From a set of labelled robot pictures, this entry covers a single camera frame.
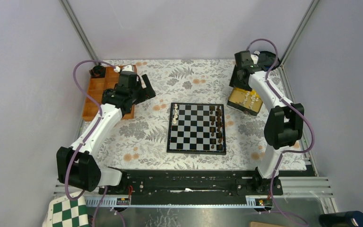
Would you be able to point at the green white rolled chess mat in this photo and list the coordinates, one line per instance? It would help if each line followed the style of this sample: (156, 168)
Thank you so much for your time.
(63, 212)

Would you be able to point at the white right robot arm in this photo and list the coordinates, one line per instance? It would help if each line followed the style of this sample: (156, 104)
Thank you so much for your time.
(284, 125)

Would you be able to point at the blue black cloth bundle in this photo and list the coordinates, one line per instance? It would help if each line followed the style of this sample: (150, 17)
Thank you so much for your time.
(265, 59)

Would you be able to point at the floral white table mat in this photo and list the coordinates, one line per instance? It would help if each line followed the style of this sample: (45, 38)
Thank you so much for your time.
(140, 143)

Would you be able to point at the orange wooden divided tray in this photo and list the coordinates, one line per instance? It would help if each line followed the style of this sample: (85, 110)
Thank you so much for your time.
(94, 106)

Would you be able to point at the dark chess pieces row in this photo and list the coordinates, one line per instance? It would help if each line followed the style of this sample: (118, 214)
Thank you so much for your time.
(216, 128)

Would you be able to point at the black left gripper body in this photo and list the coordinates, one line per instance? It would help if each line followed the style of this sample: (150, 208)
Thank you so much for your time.
(136, 94)

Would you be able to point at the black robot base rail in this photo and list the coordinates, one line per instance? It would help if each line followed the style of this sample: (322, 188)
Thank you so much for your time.
(193, 187)

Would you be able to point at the dark rolled cloth corner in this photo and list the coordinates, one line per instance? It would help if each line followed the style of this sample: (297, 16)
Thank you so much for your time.
(97, 72)

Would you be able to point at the dark rolled cloth in tray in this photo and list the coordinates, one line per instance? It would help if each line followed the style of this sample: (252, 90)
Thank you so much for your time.
(108, 93)

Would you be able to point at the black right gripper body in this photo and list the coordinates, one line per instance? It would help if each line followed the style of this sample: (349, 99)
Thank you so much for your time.
(234, 80)

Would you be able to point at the dark cylinder bottle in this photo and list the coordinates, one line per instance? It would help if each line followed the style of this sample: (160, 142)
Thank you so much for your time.
(342, 219)

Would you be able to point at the black white chess board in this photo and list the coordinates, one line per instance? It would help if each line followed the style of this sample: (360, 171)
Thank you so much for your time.
(191, 133)

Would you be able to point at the gold metal tin box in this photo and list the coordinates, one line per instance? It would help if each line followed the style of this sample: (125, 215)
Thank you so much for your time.
(245, 101)

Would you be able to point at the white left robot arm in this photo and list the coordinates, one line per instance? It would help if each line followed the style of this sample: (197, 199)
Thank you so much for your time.
(76, 164)

